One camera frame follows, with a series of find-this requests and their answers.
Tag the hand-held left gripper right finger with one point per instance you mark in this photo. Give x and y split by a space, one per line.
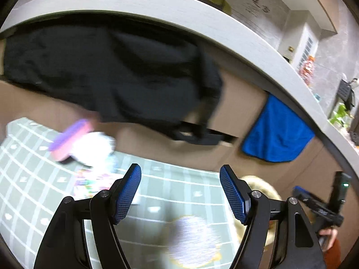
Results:
234 196

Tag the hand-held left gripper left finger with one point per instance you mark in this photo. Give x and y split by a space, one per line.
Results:
127 196

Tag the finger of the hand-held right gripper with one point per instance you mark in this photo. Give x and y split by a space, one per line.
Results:
301 192

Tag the person's right forearm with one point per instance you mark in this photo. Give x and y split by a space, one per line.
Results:
333 255

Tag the person's right hand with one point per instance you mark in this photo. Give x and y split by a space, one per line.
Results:
327 233

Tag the colourful printed paper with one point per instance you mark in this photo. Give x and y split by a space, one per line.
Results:
95 183

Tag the glittery hairbrush yellow rim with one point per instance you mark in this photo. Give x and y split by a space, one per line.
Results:
195 241

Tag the blue towel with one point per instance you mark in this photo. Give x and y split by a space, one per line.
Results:
276 134

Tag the green vegetables bag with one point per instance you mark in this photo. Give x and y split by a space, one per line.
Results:
340 115

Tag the small teal container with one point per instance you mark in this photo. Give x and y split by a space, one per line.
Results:
317 97

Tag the red drink bottle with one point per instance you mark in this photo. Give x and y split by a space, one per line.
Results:
306 68

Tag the black hanging cloth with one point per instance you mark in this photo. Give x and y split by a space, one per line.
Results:
112 72

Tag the grey stone countertop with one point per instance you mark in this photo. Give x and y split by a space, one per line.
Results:
196 14

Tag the black wall rack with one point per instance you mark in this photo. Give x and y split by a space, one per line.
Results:
346 91

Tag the white wall unit with vent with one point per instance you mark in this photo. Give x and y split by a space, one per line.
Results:
304 43

